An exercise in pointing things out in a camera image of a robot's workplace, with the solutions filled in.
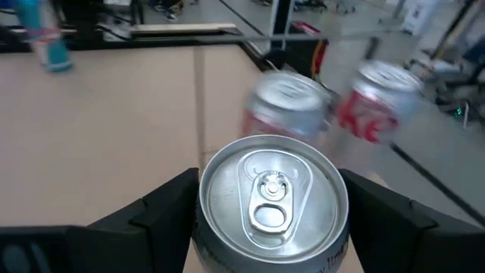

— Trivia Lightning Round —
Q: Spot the wooden shelf board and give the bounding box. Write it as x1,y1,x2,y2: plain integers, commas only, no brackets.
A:
199,121,391,273

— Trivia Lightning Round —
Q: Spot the silver Diet Coke can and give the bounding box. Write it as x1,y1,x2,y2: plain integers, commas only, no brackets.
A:
242,70,333,147
335,58,424,145

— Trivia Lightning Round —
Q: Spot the blue silver Red Bull can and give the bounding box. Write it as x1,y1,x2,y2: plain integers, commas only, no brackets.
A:
13,0,75,74

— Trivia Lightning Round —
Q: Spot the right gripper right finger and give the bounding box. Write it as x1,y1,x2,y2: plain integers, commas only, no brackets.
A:
339,169,440,273

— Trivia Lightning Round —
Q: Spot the white and black floor pole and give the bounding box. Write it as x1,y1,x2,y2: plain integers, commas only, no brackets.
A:
267,0,296,50

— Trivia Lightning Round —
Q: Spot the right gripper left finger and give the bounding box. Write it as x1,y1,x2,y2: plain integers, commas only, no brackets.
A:
67,168,201,273

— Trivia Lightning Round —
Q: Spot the white printed container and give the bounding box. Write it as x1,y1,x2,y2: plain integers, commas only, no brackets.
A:
399,0,444,37

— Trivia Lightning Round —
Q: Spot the tan table cover sheet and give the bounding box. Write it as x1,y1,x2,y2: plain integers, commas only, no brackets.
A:
0,45,266,228

